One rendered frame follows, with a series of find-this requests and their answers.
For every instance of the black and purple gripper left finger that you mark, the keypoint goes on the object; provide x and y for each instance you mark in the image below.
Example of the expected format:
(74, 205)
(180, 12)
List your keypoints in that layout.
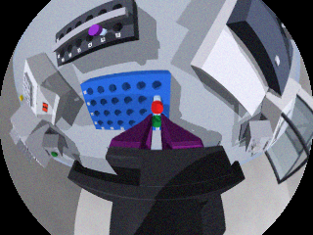
(138, 136)

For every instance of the white block with round holes on base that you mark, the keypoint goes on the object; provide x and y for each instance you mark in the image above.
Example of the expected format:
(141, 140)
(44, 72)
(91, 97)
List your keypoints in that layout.
(32, 130)

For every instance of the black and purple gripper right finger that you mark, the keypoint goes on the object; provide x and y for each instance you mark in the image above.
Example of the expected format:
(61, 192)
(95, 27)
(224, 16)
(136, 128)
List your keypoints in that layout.
(174, 136)

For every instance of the blue tube rack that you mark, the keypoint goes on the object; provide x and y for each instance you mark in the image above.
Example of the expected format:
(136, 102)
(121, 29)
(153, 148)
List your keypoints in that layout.
(124, 112)

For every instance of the red-capped sample tube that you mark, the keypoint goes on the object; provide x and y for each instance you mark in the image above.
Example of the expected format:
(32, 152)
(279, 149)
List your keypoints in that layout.
(157, 106)

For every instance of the white block with grey holes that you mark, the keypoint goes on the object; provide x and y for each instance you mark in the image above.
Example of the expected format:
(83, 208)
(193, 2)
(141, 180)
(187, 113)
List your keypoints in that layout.
(46, 100)

